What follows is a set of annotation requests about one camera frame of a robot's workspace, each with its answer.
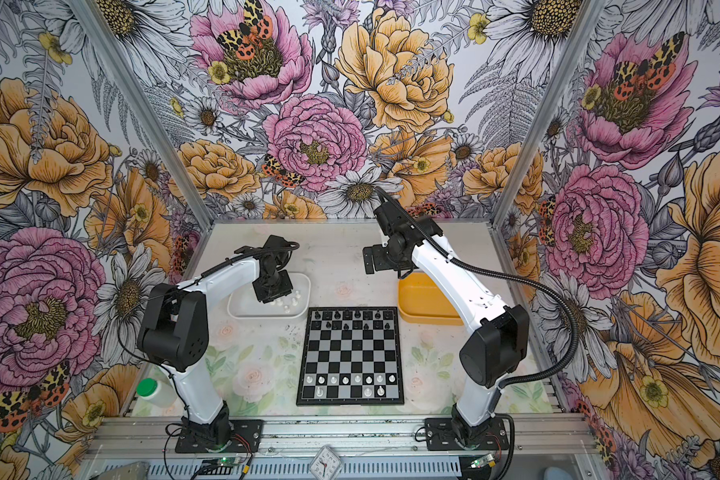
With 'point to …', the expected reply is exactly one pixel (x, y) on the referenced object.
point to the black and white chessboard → (351, 355)
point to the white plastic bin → (295, 305)
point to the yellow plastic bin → (420, 300)
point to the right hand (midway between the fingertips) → (387, 272)
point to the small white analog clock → (326, 464)
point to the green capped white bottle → (156, 392)
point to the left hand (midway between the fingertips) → (279, 301)
